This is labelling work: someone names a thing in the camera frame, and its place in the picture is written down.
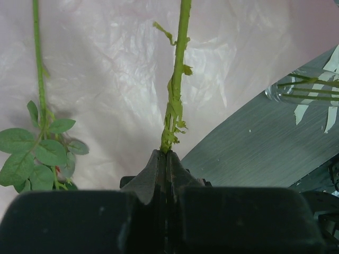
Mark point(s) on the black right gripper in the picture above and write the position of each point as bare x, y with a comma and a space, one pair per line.
320, 189

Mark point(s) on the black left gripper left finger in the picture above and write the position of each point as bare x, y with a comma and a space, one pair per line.
129, 220

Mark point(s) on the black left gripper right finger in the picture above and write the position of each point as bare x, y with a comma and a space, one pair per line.
204, 219

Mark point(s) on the bare green stem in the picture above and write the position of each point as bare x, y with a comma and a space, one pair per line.
173, 120

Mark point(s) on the pink small rose spray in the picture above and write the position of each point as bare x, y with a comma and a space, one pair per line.
44, 161

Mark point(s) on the cream ribbon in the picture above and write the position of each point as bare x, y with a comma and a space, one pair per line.
323, 94

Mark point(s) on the purple pink wrapping paper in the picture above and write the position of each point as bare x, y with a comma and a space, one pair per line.
109, 69

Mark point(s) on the clear glass vase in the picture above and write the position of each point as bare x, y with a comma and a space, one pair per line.
293, 87

